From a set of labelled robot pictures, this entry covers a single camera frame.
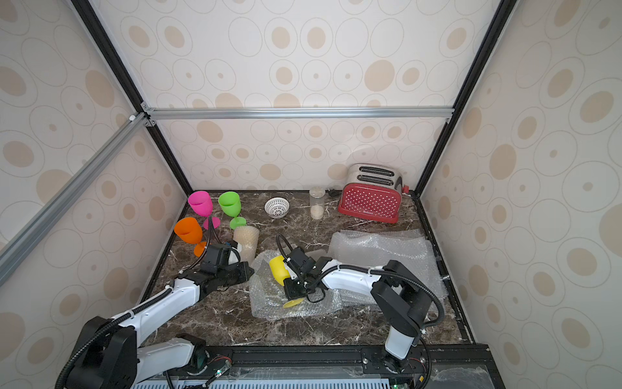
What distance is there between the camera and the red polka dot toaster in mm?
993

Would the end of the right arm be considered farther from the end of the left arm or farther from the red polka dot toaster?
the red polka dot toaster

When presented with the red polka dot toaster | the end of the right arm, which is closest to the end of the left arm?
the end of the right arm
